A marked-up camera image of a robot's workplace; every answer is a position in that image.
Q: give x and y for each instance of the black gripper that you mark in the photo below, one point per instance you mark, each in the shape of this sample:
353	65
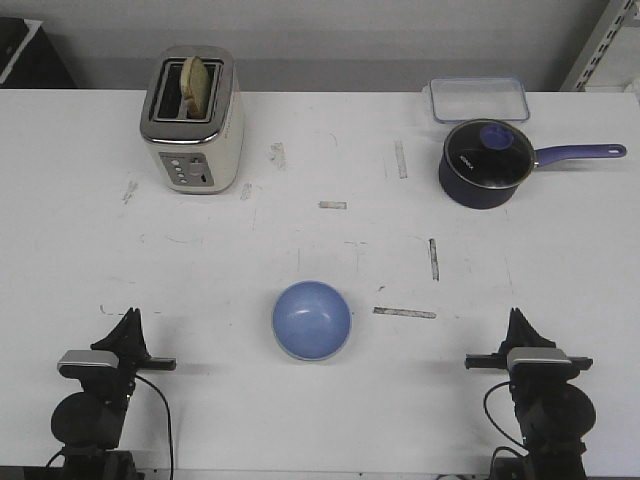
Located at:
536	366
110	375

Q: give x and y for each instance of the blue bowl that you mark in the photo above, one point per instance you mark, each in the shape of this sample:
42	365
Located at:
311	321

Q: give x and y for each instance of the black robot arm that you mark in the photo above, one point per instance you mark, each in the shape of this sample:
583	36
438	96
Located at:
89	423
553	415

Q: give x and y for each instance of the dark blue saucepan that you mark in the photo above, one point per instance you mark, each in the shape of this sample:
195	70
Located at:
482	198

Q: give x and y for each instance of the glass pot lid blue knob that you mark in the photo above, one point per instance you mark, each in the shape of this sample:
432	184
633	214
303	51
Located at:
489	153

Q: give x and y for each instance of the cream and steel toaster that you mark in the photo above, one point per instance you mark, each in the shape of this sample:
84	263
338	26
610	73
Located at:
195	156

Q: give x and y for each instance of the clear plastic food container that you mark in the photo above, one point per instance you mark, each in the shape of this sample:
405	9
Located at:
458	99

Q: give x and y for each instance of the slice of toast bread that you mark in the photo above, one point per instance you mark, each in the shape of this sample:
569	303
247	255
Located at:
195	86

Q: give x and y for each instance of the white perforated shelf post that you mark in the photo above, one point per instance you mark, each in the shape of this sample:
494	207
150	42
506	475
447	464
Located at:
609	59

